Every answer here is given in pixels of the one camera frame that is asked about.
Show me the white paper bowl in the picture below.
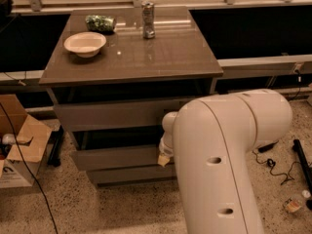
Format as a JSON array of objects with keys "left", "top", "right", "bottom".
[{"left": 63, "top": 32, "right": 106, "bottom": 58}]

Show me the silver upright can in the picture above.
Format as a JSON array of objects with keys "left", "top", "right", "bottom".
[{"left": 141, "top": 1, "right": 155, "bottom": 39}]

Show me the plastic bottle on floor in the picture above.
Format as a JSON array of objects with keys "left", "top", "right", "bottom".
[{"left": 283, "top": 190, "right": 312, "bottom": 214}]

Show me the green crushed can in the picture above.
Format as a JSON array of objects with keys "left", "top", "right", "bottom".
[{"left": 85, "top": 15, "right": 116, "bottom": 33}]

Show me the black floor cable left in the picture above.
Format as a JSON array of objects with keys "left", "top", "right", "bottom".
[{"left": 0, "top": 102, "right": 59, "bottom": 234}]

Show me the grey top drawer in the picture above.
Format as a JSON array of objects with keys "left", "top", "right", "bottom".
[{"left": 54, "top": 97, "right": 192, "bottom": 132}]

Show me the cardboard box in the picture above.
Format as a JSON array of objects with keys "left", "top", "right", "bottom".
[{"left": 0, "top": 95, "right": 52, "bottom": 188}]

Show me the grey drawer cabinet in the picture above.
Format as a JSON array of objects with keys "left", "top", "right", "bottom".
[{"left": 38, "top": 5, "right": 224, "bottom": 188}]

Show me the grey drawer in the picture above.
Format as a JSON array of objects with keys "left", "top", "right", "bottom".
[
  {"left": 71, "top": 145, "right": 160, "bottom": 171},
  {"left": 87, "top": 164, "right": 176, "bottom": 185},
  {"left": 54, "top": 97, "right": 192, "bottom": 132}
]

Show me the black power adapter cable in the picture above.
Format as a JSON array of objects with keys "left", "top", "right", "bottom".
[{"left": 253, "top": 66, "right": 305, "bottom": 186}]

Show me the grey bottom drawer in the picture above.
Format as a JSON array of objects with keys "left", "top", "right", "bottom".
[{"left": 87, "top": 164, "right": 176, "bottom": 185}]

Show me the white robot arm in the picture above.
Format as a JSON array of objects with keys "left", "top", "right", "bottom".
[{"left": 159, "top": 89, "right": 293, "bottom": 234}]

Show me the metal window rail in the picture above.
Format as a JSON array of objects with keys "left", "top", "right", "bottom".
[{"left": 0, "top": 54, "right": 312, "bottom": 94}]

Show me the black stand leg left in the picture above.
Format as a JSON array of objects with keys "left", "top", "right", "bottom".
[{"left": 47, "top": 127, "right": 64, "bottom": 167}]

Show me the black stand leg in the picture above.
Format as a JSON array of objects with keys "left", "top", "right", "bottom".
[
  {"left": 47, "top": 127, "right": 64, "bottom": 167},
  {"left": 292, "top": 139, "right": 312, "bottom": 211}
]

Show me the black stand leg right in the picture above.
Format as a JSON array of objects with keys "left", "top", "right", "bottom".
[{"left": 292, "top": 139, "right": 312, "bottom": 211}]

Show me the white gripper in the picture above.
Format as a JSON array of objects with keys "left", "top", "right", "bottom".
[{"left": 158, "top": 111, "right": 177, "bottom": 167}]

